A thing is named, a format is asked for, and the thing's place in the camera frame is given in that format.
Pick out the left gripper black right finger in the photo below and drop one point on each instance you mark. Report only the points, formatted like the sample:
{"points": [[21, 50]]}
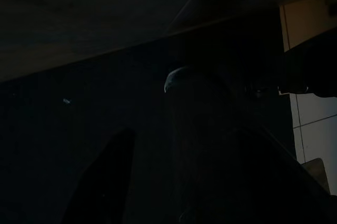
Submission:
{"points": [[250, 182]]}

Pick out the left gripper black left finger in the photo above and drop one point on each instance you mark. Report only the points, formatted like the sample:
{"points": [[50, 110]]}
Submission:
{"points": [[105, 187]]}

